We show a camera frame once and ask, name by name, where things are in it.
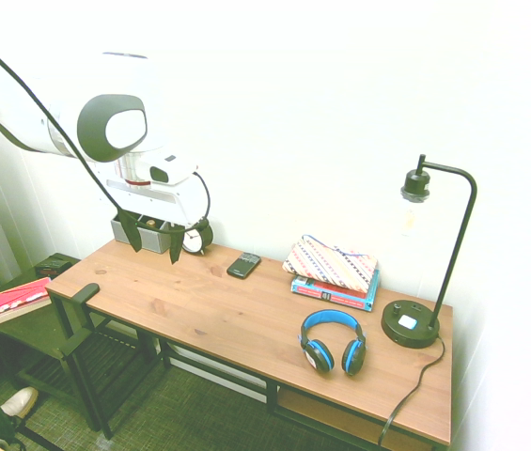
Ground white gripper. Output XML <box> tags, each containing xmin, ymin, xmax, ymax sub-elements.
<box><xmin>98</xmin><ymin>174</ymin><xmax>208</xmax><ymax>266</ymax></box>

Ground blue and black headphone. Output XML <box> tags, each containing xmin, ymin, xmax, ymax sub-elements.
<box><xmin>298</xmin><ymin>309</ymin><xmax>368</xmax><ymax>378</ymax></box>

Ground grey desk organizer box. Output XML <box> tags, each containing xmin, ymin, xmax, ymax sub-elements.
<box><xmin>110</xmin><ymin>213</ymin><xmax>176</xmax><ymax>256</ymax></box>

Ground black twin-bell alarm clock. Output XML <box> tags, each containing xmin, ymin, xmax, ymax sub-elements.
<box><xmin>181</xmin><ymin>218</ymin><xmax>214</xmax><ymax>257</ymax></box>

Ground small black box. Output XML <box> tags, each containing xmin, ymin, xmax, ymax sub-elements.
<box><xmin>34</xmin><ymin>257</ymin><xmax>73</xmax><ymax>279</ymax></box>

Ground red cover book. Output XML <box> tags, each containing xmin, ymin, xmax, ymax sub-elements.
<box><xmin>0</xmin><ymin>276</ymin><xmax>54</xmax><ymax>329</ymax></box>

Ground dark side table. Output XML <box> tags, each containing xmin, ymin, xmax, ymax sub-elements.
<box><xmin>0</xmin><ymin>252</ymin><xmax>111</xmax><ymax>441</ymax></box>

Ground striped fabric pouch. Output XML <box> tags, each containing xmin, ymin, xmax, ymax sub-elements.
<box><xmin>282</xmin><ymin>234</ymin><xmax>379</xmax><ymax>288</ymax></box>

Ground blue and red book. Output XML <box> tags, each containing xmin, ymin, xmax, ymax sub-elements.
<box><xmin>289</xmin><ymin>268</ymin><xmax>383</xmax><ymax>313</ymax></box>

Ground white shoe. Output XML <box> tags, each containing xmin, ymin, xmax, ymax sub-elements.
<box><xmin>0</xmin><ymin>386</ymin><xmax>40</xmax><ymax>420</ymax></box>

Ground black desk lamp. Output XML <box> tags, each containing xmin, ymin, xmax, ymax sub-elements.
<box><xmin>381</xmin><ymin>153</ymin><xmax>478</xmax><ymax>350</ymax></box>

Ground black camera cable loop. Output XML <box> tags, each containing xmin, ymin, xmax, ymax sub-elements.
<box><xmin>191</xmin><ymin>170</ymin><xmax>213</xmax><ymax>227</ymax></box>

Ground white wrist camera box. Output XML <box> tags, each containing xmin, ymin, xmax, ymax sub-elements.
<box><xmin>148</xmin><ymin>153</ymin><xmax>199</xmax><ymax>187</ymax></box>

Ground wooden desk with black frame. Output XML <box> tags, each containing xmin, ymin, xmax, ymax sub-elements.
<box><xmin>45</xmin><ymin>238</ymin><xmax>455</xmax><ymax>451</ymax></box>

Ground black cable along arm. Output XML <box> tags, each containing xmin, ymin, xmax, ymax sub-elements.
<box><xmin>0</xmin><ymin>27</ymin><xmax>129</xmax><ymax>218</ymax></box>

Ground black lamp power cable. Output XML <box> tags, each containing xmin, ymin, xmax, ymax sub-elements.
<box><xmin>377</xmin><ymin>334</ymin><xmax>447</xmax><ymax>447</ymax></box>

